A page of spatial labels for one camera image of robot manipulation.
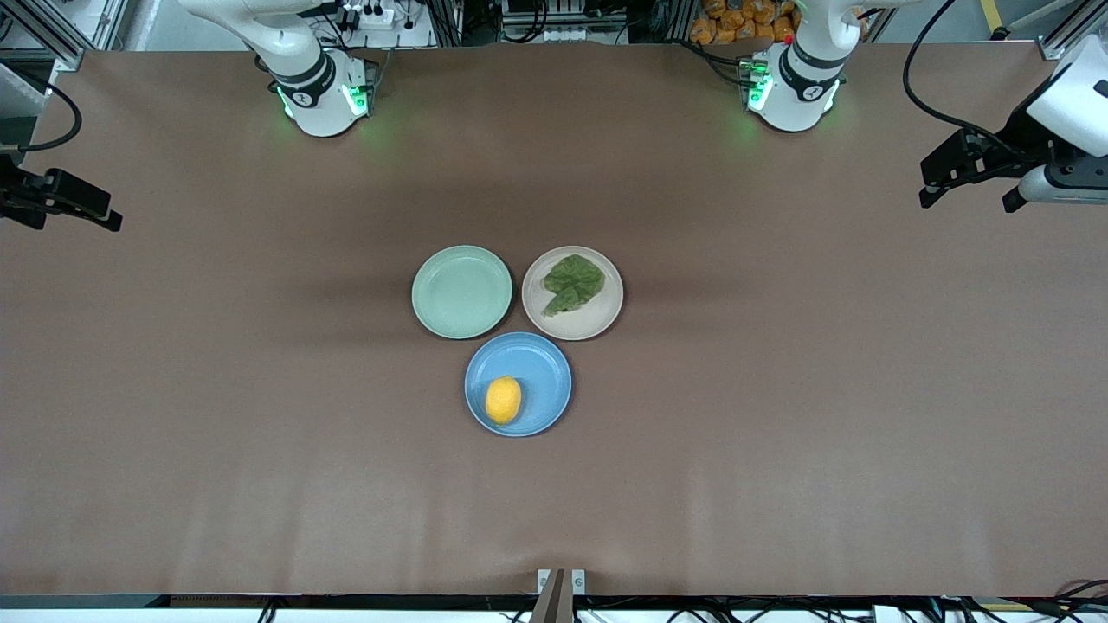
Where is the white power strip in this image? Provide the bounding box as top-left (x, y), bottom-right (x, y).
top-left (340, 3), bottom-right (401, 29)

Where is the beige plate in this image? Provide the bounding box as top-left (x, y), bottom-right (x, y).
top-left (521, 246), bottom-right (625, 342)

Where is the camera mount post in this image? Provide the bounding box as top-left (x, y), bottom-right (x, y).
top-left (528, 567), bottom-right (588, 623)

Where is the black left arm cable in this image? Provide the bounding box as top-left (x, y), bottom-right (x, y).
top-left (902, 0), bottom-right (1033, 146)

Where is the blue plate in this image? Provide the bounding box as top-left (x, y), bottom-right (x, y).
top-left (464, 331), bottom-right (573, 438)

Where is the black cable bundle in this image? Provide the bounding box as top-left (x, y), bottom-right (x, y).
top-left (935, 578), bottom-right (1108, 623)

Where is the mint green plate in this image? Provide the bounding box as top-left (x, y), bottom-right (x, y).
top-left (411, 245), bottom-right (514, 340)

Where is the green lettuce leaf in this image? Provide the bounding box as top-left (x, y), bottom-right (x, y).
top-left (542, 253), bottom-right (607, 318)

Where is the yellow lemon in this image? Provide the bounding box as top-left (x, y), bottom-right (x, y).
top-left (485, 375), bottom-right (523, 427)

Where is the aluminium frame profile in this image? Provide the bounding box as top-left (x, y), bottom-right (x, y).
top-left (1037, 0), bottom-right (1108, 61)
top-left (0, 0), bottom-right (89, 72)

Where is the bag of orange snacks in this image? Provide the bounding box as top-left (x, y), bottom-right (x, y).
top-left (689, 0), bottom-right (799, 46)

